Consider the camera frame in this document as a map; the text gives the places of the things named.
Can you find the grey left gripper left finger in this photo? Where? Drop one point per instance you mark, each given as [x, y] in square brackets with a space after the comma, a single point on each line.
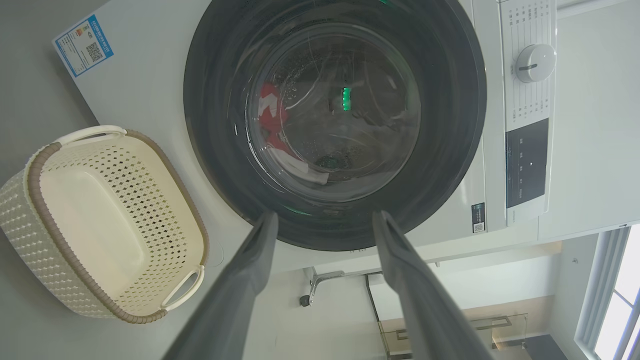
[235, 310]

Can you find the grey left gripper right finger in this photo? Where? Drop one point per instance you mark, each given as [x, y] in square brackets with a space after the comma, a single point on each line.
[430, 320]

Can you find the dark round washer door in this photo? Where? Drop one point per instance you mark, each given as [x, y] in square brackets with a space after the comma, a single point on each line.
[450, 125]

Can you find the red cloth garment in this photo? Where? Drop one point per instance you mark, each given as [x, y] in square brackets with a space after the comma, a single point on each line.
[272, 117]

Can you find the cream perforated laundry basket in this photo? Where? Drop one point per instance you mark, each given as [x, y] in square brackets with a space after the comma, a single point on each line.
[90, 225]

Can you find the white front-load washing machine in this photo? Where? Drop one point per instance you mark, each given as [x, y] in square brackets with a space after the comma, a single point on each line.
[150, 100]

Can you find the dark QR code sticker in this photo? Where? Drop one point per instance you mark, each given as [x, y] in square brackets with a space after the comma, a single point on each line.
[478, 218]

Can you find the black control display panel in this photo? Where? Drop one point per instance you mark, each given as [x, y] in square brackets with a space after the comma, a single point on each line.
[527, 165]

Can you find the white framed window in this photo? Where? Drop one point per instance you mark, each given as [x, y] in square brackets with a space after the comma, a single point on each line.
[615, 300]

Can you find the white program dial knob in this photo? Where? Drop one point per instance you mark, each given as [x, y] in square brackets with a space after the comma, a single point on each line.
[535, 62]

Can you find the blue energy label sticker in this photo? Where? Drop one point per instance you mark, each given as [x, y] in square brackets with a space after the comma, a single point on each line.
[83, 46]

